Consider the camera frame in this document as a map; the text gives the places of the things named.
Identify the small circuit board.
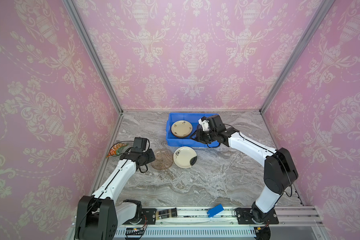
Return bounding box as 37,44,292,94
126,228,146,236

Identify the cream plate with black patch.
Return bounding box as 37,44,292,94
173,147,198,169

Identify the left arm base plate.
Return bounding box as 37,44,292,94
129,208,157,225

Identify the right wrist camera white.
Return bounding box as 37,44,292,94
198,115,226,133

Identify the blue plastic bin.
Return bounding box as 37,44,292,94
166,113,216,148

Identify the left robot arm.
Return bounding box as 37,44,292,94
75,149,156,240

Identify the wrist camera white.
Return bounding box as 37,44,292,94
131,137,149,153
198,115,226,133

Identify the brown tinted glass plate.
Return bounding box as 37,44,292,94
151,149,173,170

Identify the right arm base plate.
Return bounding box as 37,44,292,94
234,208,279,225

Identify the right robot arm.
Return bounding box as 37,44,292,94
191,128,299,224

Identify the black cylinder on rail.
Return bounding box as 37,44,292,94
155,208,178,220

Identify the aluminium rail frame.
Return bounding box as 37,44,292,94
67,205,328,240

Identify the yellow floral plate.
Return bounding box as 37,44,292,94
171,120,193,138

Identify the blue card on rail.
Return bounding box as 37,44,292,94
207,204,224,218

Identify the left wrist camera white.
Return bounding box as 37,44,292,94
131,137,149,153

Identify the green red snack packet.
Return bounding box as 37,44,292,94
106,142,129,158

